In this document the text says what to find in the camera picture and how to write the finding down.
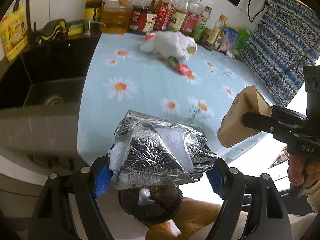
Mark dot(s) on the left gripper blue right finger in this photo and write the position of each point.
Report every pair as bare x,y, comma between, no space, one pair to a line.
217,177

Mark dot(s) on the black trash bin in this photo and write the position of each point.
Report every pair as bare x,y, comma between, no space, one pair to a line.
151,205

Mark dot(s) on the green seasoning bag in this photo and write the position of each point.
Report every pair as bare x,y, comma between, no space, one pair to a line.
243,37

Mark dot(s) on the person's right hand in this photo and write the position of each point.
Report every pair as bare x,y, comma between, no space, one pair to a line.
296,167

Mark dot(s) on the black yellow sponge cloth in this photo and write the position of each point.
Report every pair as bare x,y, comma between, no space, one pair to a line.
59,29

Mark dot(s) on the dark soy sauce jug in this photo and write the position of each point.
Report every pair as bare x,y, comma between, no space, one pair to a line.
144,15

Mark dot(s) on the black sink basin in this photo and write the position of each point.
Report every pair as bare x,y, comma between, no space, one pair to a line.
48,74

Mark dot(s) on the brown paper bag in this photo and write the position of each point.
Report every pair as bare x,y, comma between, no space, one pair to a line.
232,131

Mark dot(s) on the yellow detergent refill bag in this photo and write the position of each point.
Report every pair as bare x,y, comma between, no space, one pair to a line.
14,33

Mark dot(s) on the green label oil bottle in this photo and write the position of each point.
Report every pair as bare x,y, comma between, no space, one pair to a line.
201,23

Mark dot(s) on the white cloth towel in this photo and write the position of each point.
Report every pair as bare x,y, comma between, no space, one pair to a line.
170,43

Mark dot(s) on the red green snack wrapper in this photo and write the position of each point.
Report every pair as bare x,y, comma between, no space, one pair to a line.
178,66

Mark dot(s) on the metal soap dispenser pump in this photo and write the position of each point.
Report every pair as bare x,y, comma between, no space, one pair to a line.
92,27

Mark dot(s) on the red white snack packet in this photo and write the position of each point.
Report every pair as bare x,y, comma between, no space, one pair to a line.
151,35

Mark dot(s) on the red label liquor bottle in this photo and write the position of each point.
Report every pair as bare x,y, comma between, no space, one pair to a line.
191,18

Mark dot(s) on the silver foil wrapper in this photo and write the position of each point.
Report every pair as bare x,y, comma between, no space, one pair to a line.
150,151

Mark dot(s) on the daisy print blue tablecloth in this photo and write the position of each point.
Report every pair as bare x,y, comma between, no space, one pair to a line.
121,77

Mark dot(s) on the clear vinegar bottle yellow cap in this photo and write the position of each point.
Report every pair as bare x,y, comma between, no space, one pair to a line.
178,15

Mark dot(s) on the green yellow label bottle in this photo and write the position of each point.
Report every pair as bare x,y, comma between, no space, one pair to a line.
93,9

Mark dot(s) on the patterned blue curtain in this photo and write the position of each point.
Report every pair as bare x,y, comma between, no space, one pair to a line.
285,40

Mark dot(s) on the black kitchen faucet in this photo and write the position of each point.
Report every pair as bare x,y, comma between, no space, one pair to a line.
27,17

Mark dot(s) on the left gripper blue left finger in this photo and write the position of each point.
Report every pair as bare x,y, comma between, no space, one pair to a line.
102,176

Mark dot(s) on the large cooking oil jug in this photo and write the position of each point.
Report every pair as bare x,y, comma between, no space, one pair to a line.
115,16

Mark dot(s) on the blue white plastic bag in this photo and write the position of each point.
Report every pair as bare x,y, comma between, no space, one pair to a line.
229,39

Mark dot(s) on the small yellow cap bottle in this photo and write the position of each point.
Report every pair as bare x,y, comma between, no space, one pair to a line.
215,33

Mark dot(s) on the red label sauce bottle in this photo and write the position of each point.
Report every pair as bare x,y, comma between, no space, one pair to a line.
164,14

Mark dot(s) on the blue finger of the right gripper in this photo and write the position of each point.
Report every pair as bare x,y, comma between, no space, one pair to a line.
266,124
284,114

